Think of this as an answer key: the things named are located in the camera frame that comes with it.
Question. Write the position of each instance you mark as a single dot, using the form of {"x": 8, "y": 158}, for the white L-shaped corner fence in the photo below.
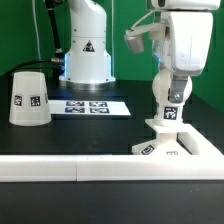
{"x": 204, "y": 162}

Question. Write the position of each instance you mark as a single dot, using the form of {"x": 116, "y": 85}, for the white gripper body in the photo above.
{"x": 185, "y": 46}

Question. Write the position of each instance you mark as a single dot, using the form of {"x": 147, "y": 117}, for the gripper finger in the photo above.
{"x": 177, "y": 88}

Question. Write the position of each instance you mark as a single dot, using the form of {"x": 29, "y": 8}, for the white marker sheet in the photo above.
{"x": 109, "y": 108}

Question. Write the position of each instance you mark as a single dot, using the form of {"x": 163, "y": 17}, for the white lamp bulb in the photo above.
{"x": 167, "y": 113}

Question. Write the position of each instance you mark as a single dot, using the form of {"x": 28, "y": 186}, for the white lamp base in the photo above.
{"x": 164, "y": 144}

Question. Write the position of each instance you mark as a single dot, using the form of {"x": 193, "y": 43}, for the white lamp hood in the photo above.
{"x": 29, "y": 101}

